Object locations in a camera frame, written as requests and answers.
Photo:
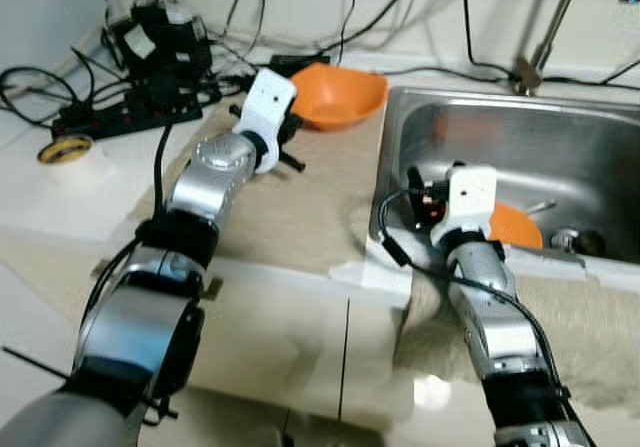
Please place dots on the orange plastic plate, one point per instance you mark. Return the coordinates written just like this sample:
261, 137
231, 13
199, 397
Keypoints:
515, 229

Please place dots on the black charger device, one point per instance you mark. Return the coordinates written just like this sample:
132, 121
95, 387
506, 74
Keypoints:
160, 42

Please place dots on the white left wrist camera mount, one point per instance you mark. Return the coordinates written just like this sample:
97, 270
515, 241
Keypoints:
265, 102

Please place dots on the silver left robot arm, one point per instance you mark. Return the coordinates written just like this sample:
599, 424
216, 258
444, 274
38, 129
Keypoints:
130, 337

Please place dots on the stainless steel sink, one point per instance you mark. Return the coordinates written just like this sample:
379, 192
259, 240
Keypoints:
560, 147

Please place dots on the steel sink drain strainer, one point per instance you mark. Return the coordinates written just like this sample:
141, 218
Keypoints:
565, 242

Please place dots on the steel sink faucet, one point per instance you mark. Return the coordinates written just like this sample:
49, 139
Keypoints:
525, 72

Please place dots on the black power strip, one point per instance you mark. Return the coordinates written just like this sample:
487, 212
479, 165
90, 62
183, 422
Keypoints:
130, 115

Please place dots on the beige hanging towel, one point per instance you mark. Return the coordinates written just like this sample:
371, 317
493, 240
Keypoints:
600, 337

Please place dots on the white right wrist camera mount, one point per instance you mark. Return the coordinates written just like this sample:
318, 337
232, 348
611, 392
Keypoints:
465, 197

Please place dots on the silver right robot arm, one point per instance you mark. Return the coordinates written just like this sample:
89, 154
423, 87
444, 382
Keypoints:
500, 317

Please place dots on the white tape roll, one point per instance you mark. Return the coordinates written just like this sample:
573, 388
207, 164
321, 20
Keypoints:
65, 149

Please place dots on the beige counter mat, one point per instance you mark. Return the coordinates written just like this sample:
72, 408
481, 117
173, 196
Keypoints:
300, 197

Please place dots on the black power adapter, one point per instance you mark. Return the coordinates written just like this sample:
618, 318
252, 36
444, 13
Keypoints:
298, 65

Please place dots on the orange plastic bowl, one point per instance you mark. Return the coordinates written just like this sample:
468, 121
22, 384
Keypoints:
340, 97

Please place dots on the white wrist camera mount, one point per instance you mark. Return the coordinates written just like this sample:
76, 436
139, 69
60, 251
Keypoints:
465, 197
265, 102

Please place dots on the cream kitchen cabinet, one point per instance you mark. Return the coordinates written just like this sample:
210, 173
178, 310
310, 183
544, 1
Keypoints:
280, 347

